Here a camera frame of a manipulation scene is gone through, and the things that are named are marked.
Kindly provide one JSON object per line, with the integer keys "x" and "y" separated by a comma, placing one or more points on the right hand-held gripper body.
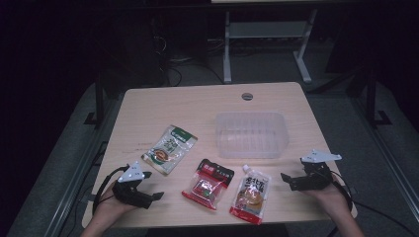
{"x": 316, "y": 176}

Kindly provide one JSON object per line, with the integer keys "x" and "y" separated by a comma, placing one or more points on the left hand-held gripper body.
{"x": 130, "y": 194}

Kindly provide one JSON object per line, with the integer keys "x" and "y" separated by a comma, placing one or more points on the white spouted sauce pouch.
{"x": 251, "y": 196}

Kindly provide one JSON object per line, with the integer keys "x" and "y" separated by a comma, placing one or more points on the red and black snack packet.
{"x": 207, "y": 184}

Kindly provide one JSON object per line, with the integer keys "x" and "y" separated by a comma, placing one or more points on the clear plastic container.
{"x": 252, "y": 135}

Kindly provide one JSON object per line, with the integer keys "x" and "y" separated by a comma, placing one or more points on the person's left hand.
{"x": 110, "y": 209}

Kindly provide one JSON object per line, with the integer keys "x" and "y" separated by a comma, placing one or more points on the person's right hand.
{"x": 331, "y": 199}

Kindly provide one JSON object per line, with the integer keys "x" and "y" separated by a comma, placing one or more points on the green and white food packet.
{"x": 169, "y": 148}

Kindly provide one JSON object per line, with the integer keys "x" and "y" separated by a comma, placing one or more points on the black metal stand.
{"x": 372, "y": 98}
{"x": 99, "y": 98}

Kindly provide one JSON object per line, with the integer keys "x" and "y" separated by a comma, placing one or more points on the aluminium frame rail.
{"x": 74, "y": 179}
{"x": 388, "y": 154}

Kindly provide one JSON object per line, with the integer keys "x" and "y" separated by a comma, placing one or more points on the white metal desk frame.
{"x": 268, "y": 29}

